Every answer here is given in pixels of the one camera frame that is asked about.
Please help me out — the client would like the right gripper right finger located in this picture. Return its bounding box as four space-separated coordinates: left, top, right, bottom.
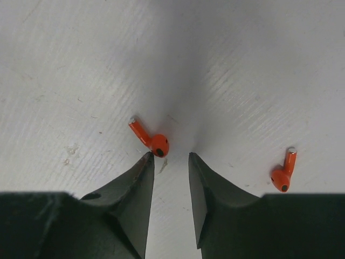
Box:
188 153 344 258

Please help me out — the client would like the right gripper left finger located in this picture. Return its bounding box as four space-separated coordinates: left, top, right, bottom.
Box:
1 152 155 258

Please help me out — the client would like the orange earbud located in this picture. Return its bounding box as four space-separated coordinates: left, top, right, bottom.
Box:
128 117 169 158
271 147 297 193

